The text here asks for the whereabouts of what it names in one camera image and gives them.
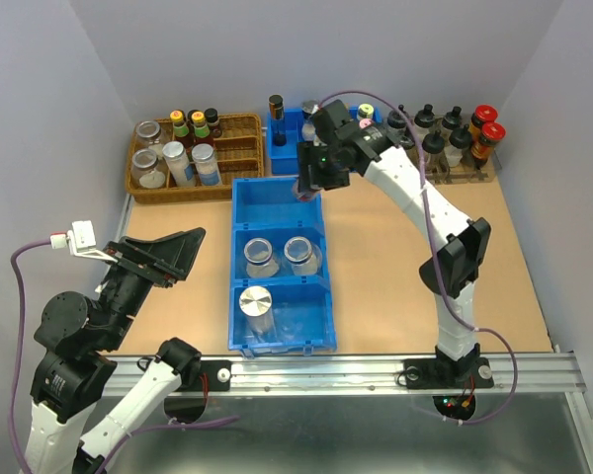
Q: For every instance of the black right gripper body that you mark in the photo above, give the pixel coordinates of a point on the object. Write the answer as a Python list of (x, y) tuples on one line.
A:
[(333, 171)]

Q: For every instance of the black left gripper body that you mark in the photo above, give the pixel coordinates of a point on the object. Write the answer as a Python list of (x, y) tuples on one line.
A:
[(137, 265)]

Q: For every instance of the red-white-lid chili jar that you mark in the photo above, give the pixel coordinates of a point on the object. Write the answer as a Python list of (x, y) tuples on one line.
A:
[(303, 193)]

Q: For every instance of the round open-top glass jar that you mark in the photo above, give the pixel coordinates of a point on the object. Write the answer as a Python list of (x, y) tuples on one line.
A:
[(261, 261)]

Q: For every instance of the tall silver-lid glass jar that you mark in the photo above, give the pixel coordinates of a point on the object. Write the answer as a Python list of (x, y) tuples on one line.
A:
[(256, 304)]

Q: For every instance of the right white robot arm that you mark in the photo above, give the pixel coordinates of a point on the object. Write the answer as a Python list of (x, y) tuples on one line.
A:
[(458, 243)]

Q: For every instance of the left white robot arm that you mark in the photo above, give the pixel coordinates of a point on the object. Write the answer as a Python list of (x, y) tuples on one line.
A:
[(77, 331)]

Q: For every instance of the blue plastic tray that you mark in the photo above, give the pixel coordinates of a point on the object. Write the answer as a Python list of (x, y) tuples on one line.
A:
[(284, 158)]

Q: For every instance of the silver-top salt shaker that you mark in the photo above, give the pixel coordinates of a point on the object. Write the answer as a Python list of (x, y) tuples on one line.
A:
[(308, 108)]

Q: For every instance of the pink-lid jar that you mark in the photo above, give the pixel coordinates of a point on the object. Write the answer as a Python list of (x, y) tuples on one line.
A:
[(365, 122)]

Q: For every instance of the tall black-cap grinder bottle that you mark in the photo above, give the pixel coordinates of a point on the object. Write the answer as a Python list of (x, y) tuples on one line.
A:
[(277, 122)]

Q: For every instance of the green-lid jar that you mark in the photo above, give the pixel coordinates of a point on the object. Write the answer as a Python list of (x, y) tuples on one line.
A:
[(365, 111)]

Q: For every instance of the brown wicker basket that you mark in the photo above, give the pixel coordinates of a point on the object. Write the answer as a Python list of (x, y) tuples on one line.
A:
[(239, 154)]

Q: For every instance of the black-cap dispenser bottle back left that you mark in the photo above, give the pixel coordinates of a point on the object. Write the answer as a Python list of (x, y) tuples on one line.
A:
[(397, 121)]

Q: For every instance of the black-cap dispenser bottle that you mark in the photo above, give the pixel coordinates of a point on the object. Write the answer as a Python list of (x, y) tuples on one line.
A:
[(397, 121), (459, 141), (433, 146), (407, 142), (452, 120), (424, 120)]

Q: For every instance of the black-cap dispenser bottle front left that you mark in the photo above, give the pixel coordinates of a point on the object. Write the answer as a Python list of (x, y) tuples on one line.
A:
[(407, 142)]

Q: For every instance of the tall silver-lid salt jar right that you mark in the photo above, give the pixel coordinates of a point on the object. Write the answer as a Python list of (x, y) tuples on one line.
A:
[(204, 158)]

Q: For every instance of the tall silver-lid salt jar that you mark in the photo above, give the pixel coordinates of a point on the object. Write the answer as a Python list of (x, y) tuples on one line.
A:
[(179, 165), (204, 158)]

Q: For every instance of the round glass jar in basket front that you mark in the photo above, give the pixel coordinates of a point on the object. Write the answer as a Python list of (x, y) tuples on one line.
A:
[(147, 171)]

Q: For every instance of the tall silver-lid salt jar left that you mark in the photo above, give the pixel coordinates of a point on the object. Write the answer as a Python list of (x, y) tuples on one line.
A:
[(179, 165)]

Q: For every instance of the black-cap dispenser bottle back middle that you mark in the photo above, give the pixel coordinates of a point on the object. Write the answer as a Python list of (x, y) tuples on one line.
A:
[(424, 120)]

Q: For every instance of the black-cap dispenser bottle front middle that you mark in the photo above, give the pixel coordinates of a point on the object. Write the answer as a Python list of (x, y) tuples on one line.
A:
[(433, 146)]

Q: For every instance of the dark-cap brown sauce bottle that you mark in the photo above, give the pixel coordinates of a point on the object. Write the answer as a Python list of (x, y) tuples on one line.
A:
[(213, 122)]

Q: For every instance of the yellow-cap green-label sauce bottle right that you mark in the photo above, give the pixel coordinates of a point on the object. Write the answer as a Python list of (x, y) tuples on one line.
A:
[(202, 132)]

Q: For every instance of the yellow-cap green-label sauce bottle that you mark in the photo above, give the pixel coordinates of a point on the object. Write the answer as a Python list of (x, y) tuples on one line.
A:
[(202, 132), (180, 129)]

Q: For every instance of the blue three-compartment plastic bin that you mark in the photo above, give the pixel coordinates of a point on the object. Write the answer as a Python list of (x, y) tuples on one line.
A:
[(302, 305)]

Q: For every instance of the yellow-cap green-label sauce bottle left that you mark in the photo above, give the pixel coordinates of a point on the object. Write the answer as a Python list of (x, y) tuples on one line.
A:
[(180, 129)]

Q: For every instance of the clear acrylic bottle rack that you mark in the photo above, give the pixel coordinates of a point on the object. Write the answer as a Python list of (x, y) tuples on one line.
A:
[(465, 172)]

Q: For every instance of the round glass jar in basket back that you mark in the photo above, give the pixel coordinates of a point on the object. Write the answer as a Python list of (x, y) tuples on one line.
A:
[(149, 134)]

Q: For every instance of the black-cap dispenser bottle back right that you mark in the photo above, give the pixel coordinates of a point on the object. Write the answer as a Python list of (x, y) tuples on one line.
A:
[(452, 120)]

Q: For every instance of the black-cap dispenser bottle front right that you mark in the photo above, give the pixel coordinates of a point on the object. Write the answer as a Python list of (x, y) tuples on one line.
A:
[(459, 141)]

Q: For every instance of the red-lid sauce jar back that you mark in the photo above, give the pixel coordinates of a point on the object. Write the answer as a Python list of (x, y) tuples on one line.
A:
[(482, 114)]

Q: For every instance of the red-lid sauce jar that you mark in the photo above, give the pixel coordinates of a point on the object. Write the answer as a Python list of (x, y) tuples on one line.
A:
[(482, 114), (491, 134)]

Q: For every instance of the red-lid sauce jar front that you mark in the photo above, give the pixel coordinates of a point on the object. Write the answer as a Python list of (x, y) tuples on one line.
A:
[(491, 134)]

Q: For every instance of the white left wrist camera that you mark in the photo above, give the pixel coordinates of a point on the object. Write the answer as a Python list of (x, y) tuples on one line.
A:
[(80, 241)]

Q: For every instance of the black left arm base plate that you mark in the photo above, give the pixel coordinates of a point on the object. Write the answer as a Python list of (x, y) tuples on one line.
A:
[(212, 375)]

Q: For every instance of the aluminium table edge rail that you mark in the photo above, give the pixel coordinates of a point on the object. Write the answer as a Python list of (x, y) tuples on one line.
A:
[(356, 375)]

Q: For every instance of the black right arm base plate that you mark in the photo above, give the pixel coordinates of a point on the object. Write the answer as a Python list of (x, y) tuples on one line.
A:
[(431, 373)]

